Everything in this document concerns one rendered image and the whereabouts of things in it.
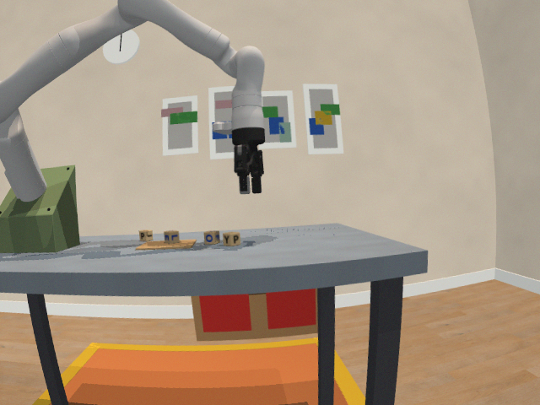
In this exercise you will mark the tan letter block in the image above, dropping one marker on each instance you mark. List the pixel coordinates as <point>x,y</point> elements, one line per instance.
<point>211,237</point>
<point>231,238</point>
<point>171,236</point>
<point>146,235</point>

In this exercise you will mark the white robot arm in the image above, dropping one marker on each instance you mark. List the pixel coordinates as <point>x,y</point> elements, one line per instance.
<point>70,46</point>

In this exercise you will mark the tan flat mat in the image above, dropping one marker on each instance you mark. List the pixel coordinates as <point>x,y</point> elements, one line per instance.
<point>160,245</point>

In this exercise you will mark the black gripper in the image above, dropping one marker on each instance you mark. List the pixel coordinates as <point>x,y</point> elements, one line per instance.
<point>250,137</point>

